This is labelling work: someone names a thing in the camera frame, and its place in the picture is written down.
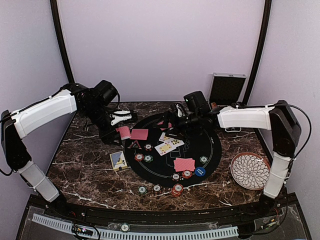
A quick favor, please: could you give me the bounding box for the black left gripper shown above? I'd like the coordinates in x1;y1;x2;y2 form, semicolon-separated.
82;102;123;146

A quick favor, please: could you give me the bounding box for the red-backed card seat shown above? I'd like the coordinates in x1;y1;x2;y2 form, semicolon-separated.
130;128;149;141
157;121;172;131

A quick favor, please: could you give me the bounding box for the red-backed playing card deck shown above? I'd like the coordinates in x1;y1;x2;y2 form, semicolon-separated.
116;126;132;140

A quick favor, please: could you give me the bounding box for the face-up community card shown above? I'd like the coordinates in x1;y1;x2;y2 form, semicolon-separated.
155;142;176;156
159;132;173;143
165;138;185;148

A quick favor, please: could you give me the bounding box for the black chip seat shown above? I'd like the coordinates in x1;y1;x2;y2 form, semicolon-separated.
144;143;153;151

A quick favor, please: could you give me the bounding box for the green chip seat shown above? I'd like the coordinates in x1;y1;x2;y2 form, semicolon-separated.
143;155;153;163
199;156;208;164

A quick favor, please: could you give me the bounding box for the red-backed card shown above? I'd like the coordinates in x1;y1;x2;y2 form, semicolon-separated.
174;157;195;173
174;158;196;173

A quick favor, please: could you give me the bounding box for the black 100 poker chip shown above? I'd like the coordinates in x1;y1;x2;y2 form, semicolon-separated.
171;173;180;182

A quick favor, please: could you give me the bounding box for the green poker chip stack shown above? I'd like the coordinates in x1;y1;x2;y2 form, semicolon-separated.
138;186;148;195

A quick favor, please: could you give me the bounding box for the red poker chip stack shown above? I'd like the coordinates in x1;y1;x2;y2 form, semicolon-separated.
171;183;184;197

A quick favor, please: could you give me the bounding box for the black poker chip stack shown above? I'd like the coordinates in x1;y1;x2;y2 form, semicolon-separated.
152;184;162;194

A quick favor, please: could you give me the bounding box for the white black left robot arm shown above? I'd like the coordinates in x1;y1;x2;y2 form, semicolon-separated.
0;80;120;218

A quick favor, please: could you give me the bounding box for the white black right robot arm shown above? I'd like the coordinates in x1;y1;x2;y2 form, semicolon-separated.
154;100;302;217

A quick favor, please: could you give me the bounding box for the yellow blue card box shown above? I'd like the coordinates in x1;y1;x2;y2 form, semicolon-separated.
109;151;128;172

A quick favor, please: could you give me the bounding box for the red triangular all-in marker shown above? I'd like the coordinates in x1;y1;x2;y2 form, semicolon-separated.
127;140;142;150

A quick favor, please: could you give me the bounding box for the round black poker mat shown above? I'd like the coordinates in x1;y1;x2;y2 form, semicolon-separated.
124;113;222;188

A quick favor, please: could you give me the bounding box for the blue round blind button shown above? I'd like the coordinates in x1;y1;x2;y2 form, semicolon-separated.
194;167;206;177

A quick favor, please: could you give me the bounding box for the aluminium poker chip case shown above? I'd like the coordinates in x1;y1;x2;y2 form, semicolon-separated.
207;72;247;133

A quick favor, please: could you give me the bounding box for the floral patterned ceramic plate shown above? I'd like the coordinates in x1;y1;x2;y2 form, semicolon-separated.
230;152;271;191

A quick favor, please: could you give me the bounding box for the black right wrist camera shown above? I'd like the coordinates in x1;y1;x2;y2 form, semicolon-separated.
183;91;212;116

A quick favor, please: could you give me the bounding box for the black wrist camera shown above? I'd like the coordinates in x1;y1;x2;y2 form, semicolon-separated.
183;91;212;116
94;80;120;106

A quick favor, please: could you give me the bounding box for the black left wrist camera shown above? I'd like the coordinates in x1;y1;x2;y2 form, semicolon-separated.
94;80;120;106

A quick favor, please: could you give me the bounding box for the green chip on rail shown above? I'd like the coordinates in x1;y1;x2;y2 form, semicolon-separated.
120;223;130;232

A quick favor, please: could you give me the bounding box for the white slotted cable duct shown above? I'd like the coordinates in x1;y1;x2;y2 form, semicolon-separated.
31;213;239;240

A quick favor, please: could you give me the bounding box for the black front rail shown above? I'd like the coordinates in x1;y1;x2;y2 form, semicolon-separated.
23;192;307;231

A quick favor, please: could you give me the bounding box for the black left frame post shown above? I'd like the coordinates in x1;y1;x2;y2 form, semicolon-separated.
49;0;77;90

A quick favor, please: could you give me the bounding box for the black frame post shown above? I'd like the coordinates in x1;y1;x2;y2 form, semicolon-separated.
49;0;77;90
242;0;272;105

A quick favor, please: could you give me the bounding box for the black right frame post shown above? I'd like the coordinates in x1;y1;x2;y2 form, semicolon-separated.
242;0;272;105

